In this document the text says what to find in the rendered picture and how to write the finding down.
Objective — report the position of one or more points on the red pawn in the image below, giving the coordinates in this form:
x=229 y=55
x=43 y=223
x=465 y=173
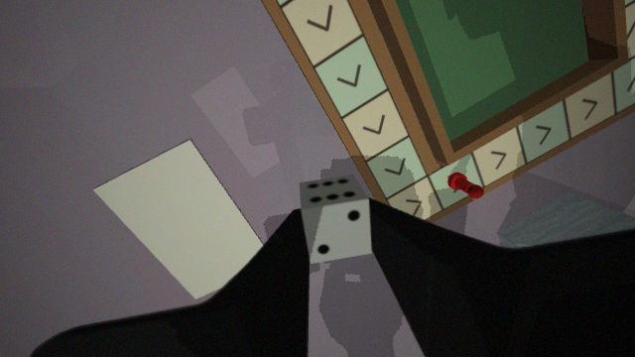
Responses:
x=459 y=181

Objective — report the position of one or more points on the grey die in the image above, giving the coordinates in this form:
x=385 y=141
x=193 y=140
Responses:
x=336 y=218

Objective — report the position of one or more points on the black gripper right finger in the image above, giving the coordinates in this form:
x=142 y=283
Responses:
x=464 y=297

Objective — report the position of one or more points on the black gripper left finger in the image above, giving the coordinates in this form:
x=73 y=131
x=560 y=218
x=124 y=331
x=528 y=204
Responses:
x=263 y=311

